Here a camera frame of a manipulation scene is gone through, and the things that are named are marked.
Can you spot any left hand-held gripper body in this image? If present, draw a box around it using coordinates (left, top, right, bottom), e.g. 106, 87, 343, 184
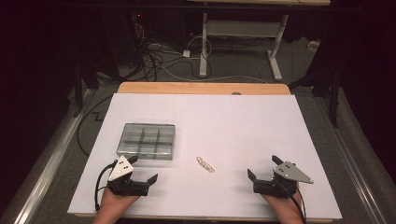
106, 155, 149, 197

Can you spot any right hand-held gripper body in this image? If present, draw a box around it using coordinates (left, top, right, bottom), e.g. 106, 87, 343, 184
253, 161, 314, 199

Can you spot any clear plastic compartment box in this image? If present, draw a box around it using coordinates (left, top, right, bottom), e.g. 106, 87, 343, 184
116, 122, 177, 161

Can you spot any silver beaded bracelet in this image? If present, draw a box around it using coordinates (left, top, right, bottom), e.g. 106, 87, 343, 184
195, 156, 216, 174

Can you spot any person's left hand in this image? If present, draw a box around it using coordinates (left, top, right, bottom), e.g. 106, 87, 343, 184
99, 188, 141, 216

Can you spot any person's right hand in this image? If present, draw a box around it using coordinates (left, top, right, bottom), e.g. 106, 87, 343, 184
261, 186, 304, 218

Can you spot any white table board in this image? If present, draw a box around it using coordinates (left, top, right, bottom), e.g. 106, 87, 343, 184
66, 92, 344, 220

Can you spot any black metal stand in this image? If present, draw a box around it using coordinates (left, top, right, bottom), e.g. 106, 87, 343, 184
72, 60, 101, 119
288, 60, 343, 129

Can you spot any small white floor box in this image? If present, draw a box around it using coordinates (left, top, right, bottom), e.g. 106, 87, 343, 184
307, 39, 321, 53

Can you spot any right hand-held gripper black cable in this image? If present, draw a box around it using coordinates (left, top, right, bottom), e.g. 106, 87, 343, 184
276, 180, 307, 224

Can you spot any black looped floor cable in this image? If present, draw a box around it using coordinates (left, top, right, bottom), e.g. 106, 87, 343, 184
76, 94, 114, 158

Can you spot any silver metal floor rail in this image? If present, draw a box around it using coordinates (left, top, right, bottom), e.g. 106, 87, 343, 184
12, 89, 96, 224
313, 96, 388, 224

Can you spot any tangle of black floor cables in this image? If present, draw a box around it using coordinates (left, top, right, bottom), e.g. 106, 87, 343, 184
129, 22, 214, 83

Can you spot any long white floor cable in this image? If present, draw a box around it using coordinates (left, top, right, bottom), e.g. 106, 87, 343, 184
155, 60, 269, 85

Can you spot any white metal desk frame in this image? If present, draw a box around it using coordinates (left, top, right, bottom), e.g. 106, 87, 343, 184
199, 12, 290, 82

